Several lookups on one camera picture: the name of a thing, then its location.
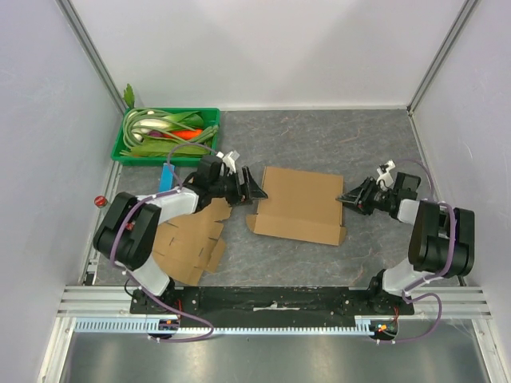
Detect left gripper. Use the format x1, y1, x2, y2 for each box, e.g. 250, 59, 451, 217
210, 167, 267, 207

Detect large cardboard box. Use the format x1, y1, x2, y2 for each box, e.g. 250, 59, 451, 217
246, 166, 347, 246

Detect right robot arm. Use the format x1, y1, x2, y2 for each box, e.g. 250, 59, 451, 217
337, 172, 475, 314

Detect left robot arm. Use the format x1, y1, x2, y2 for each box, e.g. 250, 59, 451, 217
93, 151, 268, 314

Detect blue rectangular box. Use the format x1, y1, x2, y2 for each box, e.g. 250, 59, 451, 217
158, 164, 174, 192

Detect small cardboard box blank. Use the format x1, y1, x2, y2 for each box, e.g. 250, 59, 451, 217
152, 188, 232, 286

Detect green asparagus bundle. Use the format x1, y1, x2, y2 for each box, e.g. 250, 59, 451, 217
188, 124, 219, 144

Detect orange toy carrot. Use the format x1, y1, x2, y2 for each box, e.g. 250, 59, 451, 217
171, 129, 203, 140

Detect green lettuce leaf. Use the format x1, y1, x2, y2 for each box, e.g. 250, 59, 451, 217
124, 140, 210, 157

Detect green plastic tray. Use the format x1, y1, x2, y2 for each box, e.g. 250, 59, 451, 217
111, 108, 220, 167

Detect white toy radish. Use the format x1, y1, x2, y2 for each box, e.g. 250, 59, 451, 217
132, 119, 172, 142

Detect green long beans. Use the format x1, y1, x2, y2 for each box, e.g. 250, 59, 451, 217
121, 108, 165, 151

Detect dark soda bottle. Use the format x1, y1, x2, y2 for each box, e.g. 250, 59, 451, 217
93, 195, 109, 209

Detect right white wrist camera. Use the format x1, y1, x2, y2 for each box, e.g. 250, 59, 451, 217
376, 160, 396, 191

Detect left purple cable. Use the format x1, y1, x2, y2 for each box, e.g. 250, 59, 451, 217
108, 143, 224, 344

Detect purple cable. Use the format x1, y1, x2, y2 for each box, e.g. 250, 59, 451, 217
108, 143, 224, 344
369, 159, 458, 345

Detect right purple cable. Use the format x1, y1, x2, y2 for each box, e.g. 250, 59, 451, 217
369, 159, 458, 345

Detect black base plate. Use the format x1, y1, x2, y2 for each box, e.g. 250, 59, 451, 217
129, 285, 416, 329

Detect slotted cable duct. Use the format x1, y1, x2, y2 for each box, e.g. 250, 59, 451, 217
74, 317, 395, 337

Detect right aluminium frame post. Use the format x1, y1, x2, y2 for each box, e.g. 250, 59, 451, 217
406, 0, 480, 117

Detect aluminium frame post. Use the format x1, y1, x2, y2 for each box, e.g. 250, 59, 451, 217
56, 0, 126, 113
406, 0, 480, 117

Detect left aluminium frame post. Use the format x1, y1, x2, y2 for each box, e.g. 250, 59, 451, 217
56, 0, 126, 113

